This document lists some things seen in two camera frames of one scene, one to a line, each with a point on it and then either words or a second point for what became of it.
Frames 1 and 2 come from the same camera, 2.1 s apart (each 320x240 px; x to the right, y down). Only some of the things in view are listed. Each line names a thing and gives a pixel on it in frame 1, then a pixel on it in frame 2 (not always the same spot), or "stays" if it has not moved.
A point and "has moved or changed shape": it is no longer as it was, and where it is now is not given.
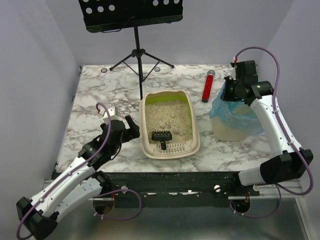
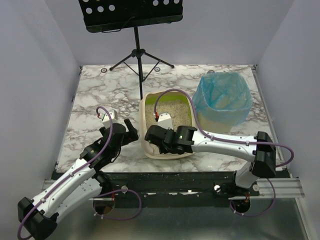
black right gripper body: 227,89 -> 152,133
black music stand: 102,16 stays
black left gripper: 123,130 stays
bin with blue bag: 233,121 has moved or changed shape
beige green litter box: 170,111 stays
